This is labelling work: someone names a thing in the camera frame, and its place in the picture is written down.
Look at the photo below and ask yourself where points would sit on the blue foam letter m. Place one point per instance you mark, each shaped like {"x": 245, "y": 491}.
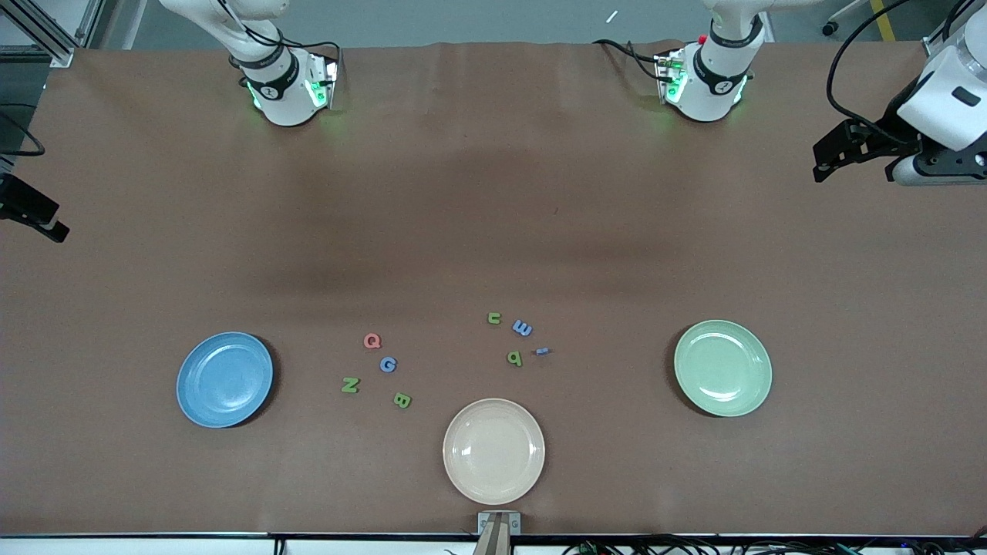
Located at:
{"x": 522, "y": 327}

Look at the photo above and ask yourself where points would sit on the green foam letter N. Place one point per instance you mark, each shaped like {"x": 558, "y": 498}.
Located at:
{"x": 350, "y": 385}

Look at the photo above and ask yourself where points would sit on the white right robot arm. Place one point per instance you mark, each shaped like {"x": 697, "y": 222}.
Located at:
{"x": 281, "y": 100}

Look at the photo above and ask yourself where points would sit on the blue plate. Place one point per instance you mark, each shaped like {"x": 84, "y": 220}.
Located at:
{"x": 224, "y": 381}

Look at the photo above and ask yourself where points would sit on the beige plate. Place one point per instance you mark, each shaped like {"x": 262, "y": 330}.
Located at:
{"x": 493, "y": 452}

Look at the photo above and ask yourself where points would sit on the black chair caster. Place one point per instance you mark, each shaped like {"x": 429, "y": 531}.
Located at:
{"x": 829, "y": 29}

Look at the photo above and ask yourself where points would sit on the green plate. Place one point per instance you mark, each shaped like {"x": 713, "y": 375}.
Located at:
{"x": 723, "y": 368}

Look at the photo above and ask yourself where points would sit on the yellow floor tape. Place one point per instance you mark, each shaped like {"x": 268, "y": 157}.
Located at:
{"x": 881, "y": 19}

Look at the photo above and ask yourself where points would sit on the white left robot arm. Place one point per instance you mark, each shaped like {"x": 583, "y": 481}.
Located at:
{"x": 713, "y": 92}

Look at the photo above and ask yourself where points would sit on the green foam letter q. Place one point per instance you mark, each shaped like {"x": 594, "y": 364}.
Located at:
{"x": 514, "y": 359}

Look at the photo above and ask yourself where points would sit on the grey metal bracket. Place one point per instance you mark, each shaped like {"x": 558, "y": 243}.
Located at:
{"x": 483, "y": 524}

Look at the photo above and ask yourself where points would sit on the aluminium frame profile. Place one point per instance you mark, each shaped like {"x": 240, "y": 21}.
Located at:
{"x": 54, "y": 46}
{"x": 937, "y": 35}

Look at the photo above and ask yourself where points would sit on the blue foam letter G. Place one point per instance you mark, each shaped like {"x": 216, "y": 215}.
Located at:
{"x": 382, "y": 364}

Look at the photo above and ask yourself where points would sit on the green foam letter B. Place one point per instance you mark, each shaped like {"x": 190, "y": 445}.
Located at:
{"x": 402, "y": 400}

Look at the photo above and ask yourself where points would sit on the red foam letter Q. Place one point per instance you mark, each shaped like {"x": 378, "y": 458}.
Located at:
{"x": 368, "y": 340}

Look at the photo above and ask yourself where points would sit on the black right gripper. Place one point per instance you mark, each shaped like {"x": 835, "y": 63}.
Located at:
{"x": 25, "y": 205}

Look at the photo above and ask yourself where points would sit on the brown table cover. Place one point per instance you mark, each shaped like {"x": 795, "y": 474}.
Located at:
{"x": 493, "y": 193}

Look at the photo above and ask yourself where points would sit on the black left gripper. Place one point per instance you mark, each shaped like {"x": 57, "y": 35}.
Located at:
{"x": 884, "y": 128}

